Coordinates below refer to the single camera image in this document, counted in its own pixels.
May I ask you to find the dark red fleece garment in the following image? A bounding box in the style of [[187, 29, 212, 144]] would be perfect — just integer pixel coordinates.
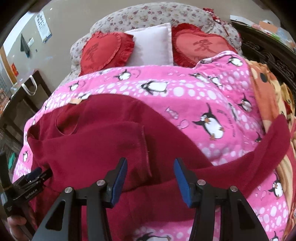
[[27, 94, 290, 240]]

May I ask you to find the person's left hand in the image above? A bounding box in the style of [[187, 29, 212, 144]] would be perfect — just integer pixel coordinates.
[[7, 216, 29, 241]]

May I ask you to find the dark wooden side table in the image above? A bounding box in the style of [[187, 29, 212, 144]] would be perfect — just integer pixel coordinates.
[[1, 70, 52, 146]]

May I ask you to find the red door decoration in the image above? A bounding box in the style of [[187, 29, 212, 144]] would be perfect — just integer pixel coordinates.
[[11, 63, 19, 77]]

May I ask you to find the pink penguin print quilt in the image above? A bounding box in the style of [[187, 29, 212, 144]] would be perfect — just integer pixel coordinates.
[[18, 51, 288, 240]]

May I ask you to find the orange cartoon blanket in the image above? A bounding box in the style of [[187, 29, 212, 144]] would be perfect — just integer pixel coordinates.
[[246, 60, 295, 240]]

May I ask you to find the left red heart pillow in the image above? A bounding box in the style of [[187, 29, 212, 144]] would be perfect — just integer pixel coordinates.
[[79, 31, 134, 76]]

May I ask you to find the red heart pillow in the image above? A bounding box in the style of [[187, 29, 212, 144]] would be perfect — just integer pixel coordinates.
[[79, 31, 134, 76], [171, 23, 237, 68]]

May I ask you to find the white square pillow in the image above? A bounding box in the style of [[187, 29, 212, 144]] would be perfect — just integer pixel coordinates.
[[125, 23, 174, 66]]

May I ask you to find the dark carved wooden cabinet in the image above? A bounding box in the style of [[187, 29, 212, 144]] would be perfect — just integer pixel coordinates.
[[231, 21, 296, 93]]

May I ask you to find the right red heart pillow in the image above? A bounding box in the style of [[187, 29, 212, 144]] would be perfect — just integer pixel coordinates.
[[171, 23, 237, 68]]

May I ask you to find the floral padded headboard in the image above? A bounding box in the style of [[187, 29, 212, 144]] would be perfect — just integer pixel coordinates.
[[60, 2, 243, 85]]

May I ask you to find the dark cloth hanging on wall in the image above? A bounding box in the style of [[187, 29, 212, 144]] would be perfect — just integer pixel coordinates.
[[20, 34, 30, 58]]

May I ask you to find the wall eye chart poster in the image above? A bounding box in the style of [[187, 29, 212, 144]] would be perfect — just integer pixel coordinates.
[[35, 11, 52, 43]]

